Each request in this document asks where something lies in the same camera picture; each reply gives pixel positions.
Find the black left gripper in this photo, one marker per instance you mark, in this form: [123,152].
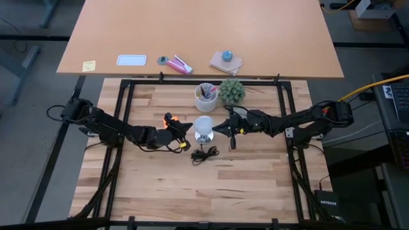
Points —
[167,135]

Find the black network router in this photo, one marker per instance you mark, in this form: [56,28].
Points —
[326,202]

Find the orange sticky note pad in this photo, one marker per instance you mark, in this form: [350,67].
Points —
[175,118]

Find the yellow sticky note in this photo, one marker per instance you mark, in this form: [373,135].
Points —
[89,66]

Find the pink marker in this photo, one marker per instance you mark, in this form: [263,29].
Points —
[212,91]

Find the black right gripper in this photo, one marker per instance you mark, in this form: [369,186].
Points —
[244,123]

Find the brown notebook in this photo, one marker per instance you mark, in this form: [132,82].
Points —
[223,65]

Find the white rectangular card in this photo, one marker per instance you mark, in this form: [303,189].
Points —
[131,60]

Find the black pen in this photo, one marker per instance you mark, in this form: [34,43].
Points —
[203,92]

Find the green potted succulent plant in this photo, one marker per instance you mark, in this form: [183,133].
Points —
[231,92]

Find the beige wooden desk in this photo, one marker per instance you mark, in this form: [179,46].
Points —
[204,32]

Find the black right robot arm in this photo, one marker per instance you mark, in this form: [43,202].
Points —
[287,119]

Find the cardboard box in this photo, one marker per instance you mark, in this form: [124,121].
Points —
[367,24]

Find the black metal table frame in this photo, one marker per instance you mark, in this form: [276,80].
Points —
[179,82]

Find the grey round disc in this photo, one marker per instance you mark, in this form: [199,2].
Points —
[162,60]

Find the blue tape roll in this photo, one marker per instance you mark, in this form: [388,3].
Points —
[227,56]

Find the white textured pen cup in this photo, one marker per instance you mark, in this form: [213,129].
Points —
[206,103]

